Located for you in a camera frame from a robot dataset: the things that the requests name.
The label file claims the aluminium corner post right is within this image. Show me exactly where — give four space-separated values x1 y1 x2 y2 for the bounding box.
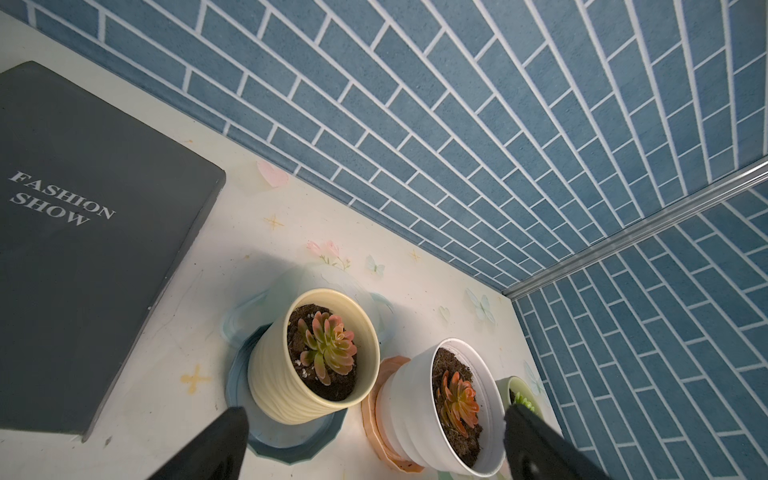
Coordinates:
502 156 767 300

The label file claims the grey-blue saucer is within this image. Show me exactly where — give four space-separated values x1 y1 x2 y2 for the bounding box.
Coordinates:
225 324 347 465

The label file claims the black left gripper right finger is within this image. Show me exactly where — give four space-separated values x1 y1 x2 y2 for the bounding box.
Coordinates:
504 404 610 480

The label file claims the bright green succulent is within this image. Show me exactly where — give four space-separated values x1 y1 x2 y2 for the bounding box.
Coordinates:
510 392 537 413

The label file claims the pink-green succulent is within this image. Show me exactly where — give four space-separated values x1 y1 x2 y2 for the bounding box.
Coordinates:
297 311 357 386

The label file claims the red succulent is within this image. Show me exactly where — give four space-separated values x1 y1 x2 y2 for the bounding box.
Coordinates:
435 371 480 438

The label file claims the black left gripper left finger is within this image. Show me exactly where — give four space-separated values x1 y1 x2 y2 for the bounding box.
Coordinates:
150 407 249 480

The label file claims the pink saucer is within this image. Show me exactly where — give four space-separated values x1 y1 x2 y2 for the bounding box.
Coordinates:
361 356 425 474

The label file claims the green plant pot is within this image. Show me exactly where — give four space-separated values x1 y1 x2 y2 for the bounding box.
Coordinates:
496 376 544 419

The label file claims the white plant pot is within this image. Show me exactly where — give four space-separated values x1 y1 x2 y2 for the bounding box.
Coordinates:
376 338 505 478

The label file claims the cream ribbed plant pot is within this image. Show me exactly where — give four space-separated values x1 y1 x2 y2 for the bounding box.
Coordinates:
248 289 380 425

